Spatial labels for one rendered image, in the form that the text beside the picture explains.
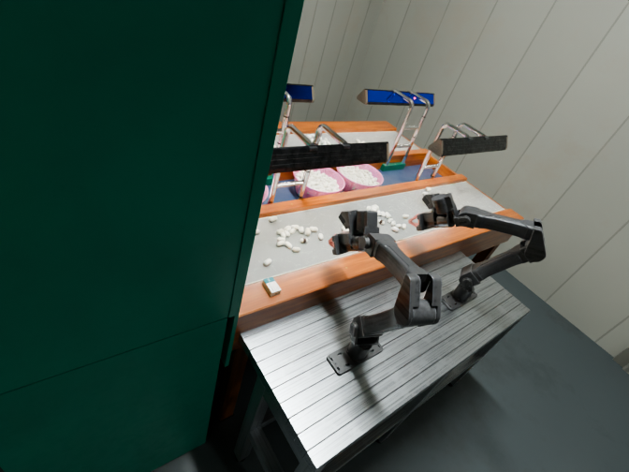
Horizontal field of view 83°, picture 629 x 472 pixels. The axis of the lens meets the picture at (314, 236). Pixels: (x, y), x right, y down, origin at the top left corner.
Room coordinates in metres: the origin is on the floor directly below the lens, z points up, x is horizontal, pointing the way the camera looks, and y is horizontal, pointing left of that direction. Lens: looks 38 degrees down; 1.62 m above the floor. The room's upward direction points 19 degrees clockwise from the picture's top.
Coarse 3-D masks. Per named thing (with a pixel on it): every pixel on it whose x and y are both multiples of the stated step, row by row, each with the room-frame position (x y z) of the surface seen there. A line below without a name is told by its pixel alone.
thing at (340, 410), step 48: (384, 288) 1.05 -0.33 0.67; (480, 288) 1.26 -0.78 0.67; (240, 336) 0.64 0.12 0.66; (288, 336) 0.69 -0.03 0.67; (336, 336) 0.75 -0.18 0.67; (384, 336) 0.82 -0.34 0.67; (432, 336) 0.89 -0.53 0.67; (480, 336) 0.97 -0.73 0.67; (288, 384) 0.54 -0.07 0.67; (336, 384) 0.59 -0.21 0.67; (384, 384) 0.64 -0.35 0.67; (432, 384) 0.72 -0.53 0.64; (336, 432) 0.45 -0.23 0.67
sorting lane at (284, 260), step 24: (408, 192) 1.79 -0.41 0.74; (432, 192) 1.89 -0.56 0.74; (456, 192) 1.99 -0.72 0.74; (480, 192) 2.11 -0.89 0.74; (288, 216) 1.20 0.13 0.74; (312, 216) 1.26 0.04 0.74; (336, 216) 1.32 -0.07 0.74; (264, 240) 1.01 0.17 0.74; (288, 240) 1.06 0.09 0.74; (312, 240) 1.11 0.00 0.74; (288, 264) 0.93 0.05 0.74; (312, 264) 0.97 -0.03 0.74
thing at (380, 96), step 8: (360, 96) 2.05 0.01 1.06; (368, 96) 2.03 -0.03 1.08; (376, 96) 2.08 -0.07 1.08; (384, 96) 2.13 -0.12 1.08; (392, 96) 2.18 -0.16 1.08; (408, 96) 2.28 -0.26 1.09; (424, 96) 2.40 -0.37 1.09; (432, 96) 2.46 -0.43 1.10; (368, 104) 2.03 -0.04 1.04; (376, 104) 2.08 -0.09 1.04; (384, 104) 2.12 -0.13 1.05; (392, 104) 2.17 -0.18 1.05; (400, 104) 2.22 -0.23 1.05; (408, 104) 2.27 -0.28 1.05; (416, 104) 2.32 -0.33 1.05; (424, 104) 2.38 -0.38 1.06; (432, 104) 2.44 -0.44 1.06
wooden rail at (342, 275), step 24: (408, 240) 1.30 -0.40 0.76; (432, 240) 1.36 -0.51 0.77; (456, 240) 1.43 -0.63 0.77; (480, 240) 1.61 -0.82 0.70; (504, 240) 1.87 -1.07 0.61; (336, 264) 0.99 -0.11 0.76; (360, 264) 1.03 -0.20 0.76; (264, 288) 0.76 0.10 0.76; (288, 288) 0.79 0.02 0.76; (312, 288) 0.83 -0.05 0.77; (336, 288) 0.90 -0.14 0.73; (240, 312) 0.64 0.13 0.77; (264, 312) 0.69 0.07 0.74; (288, 312) 0.77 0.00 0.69
